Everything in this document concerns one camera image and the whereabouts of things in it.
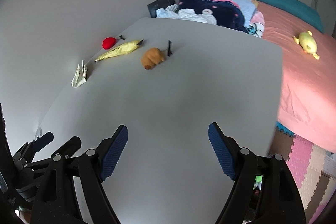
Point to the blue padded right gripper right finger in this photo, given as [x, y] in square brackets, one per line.
[223, 150]

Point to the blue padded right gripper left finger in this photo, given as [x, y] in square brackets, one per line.
[112, 150]

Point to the green frog plush toy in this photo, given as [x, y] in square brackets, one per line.
[258, 179]

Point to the left black gripper arm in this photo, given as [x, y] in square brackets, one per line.
[43, 189]

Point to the beige desk with shelves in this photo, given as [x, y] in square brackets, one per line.
[168, 171]

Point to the crumpled white paper wrapper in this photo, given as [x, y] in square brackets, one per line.
[80, 76]

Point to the bed with salmon pink sheet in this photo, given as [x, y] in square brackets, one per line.
[307, 103]

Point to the black hair clip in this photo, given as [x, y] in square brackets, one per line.
[169, 51]

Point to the brown bread-like toy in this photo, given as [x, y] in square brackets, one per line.
[151, 58]

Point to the colourful foam puzzle floor mat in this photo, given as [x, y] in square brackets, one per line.
[312, 167]

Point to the yellow banana toy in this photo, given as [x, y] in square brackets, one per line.
[123, 49]

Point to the red round toy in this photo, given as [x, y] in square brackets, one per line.
[108, 43]

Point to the white pink plush toy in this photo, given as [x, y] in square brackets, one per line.
[257, 25]

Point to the navy blue patterned blanket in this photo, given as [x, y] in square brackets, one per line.
[226, 13]

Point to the yellow chick plush toy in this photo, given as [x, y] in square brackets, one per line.
[308, 43]

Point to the white crumpled cloth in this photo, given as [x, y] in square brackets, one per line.
[172, 12]

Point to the light blue knitted blanket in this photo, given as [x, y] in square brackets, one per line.
[247, 8]

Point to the teal blue pillow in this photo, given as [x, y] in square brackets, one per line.
[300, 10]

